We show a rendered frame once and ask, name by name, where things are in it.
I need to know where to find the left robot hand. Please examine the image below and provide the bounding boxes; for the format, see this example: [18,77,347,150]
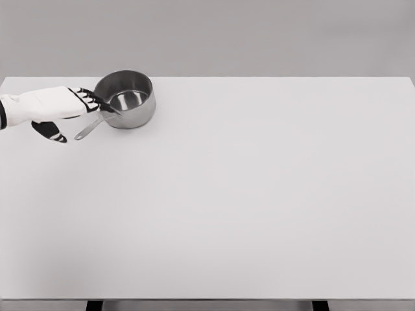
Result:
[19,86,115,144]

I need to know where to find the steel saucepan with long handle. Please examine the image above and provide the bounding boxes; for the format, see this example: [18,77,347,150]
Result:
[74,69,157,141]

